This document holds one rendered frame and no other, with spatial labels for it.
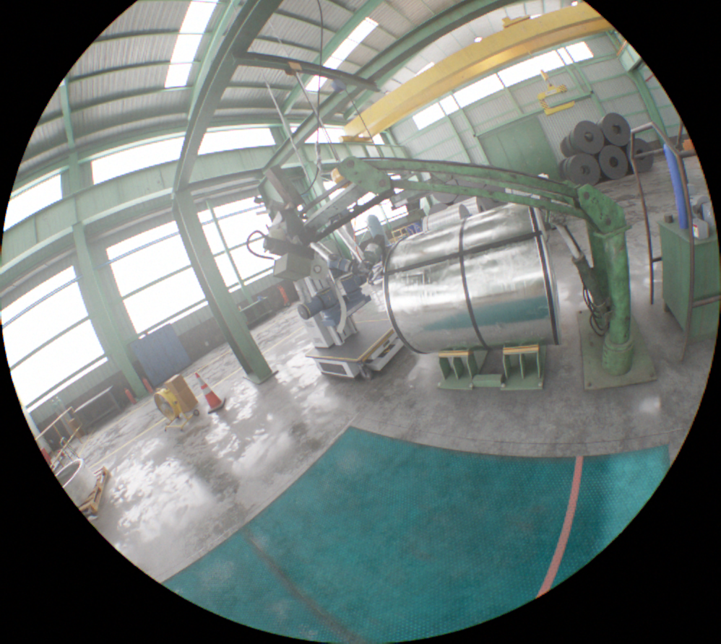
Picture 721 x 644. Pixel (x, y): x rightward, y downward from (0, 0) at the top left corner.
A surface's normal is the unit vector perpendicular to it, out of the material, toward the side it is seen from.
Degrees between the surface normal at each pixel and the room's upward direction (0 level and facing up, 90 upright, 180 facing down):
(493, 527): 0
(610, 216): 90
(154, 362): 90
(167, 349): 90
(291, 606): 0
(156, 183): 90
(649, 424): 0
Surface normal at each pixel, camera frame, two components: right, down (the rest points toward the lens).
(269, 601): -0.40, -0.90
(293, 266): 0.69, -0.17
